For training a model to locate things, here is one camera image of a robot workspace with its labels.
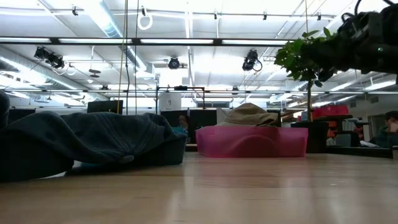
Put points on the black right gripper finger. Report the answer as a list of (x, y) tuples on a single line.
[(331, 51), (332, 69)]

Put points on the beige baseball cap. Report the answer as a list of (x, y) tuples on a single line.
[(248, 112), (223, 124)]

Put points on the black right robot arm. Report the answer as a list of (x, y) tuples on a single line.
[(388, 57)]

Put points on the red storage bin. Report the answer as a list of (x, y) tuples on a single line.
[(329, 111)]

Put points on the green potted plant black pot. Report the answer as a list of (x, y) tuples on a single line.
[(309, 137)]

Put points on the black ceiling spotlight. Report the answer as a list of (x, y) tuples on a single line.
[(250, 60), (51, 58), (174, 63)]

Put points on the person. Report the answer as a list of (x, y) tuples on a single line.
[(385, 137), (184, 122)]

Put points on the pink plastic bin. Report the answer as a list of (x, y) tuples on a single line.
[(248, 143)]

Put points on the black computer monitor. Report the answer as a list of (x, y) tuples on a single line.
[(104, 107), (174, 116), (202, 119)]

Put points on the long overhead light bar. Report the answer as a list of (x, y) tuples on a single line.
[(174, 41)]

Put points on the blue plastic bin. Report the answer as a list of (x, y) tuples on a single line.
[(180, 131)]

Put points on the white box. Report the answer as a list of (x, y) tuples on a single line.
[(169, 102)]

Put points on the black partition panel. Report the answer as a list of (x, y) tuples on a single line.
[(21, 115)]

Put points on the black metal table frame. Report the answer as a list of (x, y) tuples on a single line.
[(357, 152)]

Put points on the thin black metal frame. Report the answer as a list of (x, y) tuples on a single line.
[(180, 88)]

